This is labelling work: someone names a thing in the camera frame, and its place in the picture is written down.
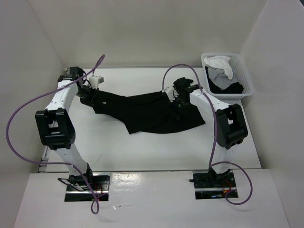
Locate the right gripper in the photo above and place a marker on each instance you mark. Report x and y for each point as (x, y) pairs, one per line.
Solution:
(173, 106)

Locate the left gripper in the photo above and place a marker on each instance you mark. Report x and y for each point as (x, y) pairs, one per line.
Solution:
(90, 101)

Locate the black tank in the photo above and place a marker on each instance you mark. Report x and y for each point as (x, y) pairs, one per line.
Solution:
(145, 113)
(235, 88)

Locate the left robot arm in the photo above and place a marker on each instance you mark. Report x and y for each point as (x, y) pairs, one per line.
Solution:
(81, 167)

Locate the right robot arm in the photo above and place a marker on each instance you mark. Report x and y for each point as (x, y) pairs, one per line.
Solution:
(230, 128)

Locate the grey tank top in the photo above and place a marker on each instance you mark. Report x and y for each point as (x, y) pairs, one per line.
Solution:
(220, 79)

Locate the black tank top in basket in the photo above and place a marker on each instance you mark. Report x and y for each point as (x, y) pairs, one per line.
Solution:
(235, 88)

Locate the white tank top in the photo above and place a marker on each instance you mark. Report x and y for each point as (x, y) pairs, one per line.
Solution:
(220, 62)

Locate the white plastic laundry basket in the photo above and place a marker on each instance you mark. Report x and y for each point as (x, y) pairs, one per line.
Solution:
(242, 75)

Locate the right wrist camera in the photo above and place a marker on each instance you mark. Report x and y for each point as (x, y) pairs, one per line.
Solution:
(171, 93)

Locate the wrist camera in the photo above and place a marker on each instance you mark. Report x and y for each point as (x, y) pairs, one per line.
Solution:
(95, 81)
(171, 93)

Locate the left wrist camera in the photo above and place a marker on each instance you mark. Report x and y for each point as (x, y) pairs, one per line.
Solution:
(95, 81)

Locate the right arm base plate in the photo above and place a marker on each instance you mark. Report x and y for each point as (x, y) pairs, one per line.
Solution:
(207, 187)

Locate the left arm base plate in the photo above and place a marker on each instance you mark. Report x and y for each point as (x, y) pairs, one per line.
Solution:
(80, 191)

